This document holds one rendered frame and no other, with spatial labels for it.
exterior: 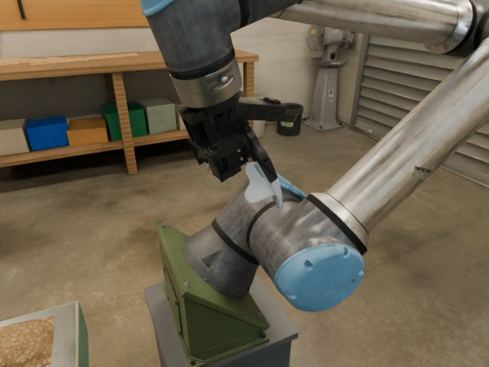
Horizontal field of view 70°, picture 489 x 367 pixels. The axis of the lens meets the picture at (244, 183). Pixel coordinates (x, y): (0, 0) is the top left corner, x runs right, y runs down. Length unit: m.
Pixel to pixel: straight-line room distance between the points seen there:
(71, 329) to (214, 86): 0.34
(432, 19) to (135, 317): 1.52
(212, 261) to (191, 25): 0.50
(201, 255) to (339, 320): 1.04
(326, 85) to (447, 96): 3.17
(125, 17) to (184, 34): 2.91
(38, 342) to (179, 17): 0.39
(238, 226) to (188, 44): 0.44
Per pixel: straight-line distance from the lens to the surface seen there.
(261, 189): 0.54
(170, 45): 0.44
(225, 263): 0.77
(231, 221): 0.77
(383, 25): 0.76
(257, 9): 0.46
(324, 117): 3.94
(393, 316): 1.80
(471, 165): 3.26
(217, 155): 0.50
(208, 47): 0.44
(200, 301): 0.70
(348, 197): 0.65
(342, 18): 0.70
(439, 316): 1.88
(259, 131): 3.59
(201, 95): 0.46
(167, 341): 0.90
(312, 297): 0.65
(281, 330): 0.91
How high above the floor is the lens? 1.24
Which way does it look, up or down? 28 degrees down
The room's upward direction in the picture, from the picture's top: straight up
